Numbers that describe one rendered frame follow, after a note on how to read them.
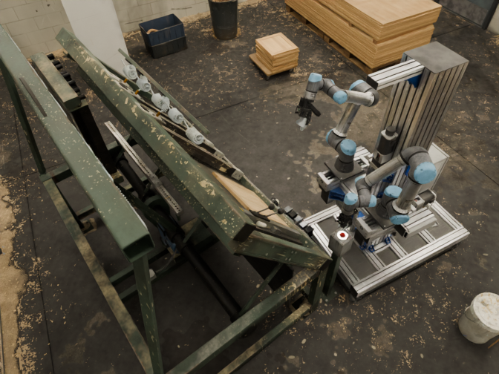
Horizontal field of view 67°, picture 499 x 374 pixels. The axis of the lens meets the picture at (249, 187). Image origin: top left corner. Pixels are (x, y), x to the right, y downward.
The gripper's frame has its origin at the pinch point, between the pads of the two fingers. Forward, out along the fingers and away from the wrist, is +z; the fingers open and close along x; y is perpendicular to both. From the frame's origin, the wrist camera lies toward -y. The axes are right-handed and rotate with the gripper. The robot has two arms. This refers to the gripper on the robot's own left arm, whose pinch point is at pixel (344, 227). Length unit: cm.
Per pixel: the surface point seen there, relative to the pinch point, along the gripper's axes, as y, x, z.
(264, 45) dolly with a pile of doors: -180, -308, 63
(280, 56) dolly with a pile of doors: -183, -278, 67
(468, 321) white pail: -61, 92, 82
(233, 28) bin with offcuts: -202, -416, 87
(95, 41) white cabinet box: 15, -427, 38
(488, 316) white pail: -66, 98, 67
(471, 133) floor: -286, -37, 102
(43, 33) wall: 53, -577, 73
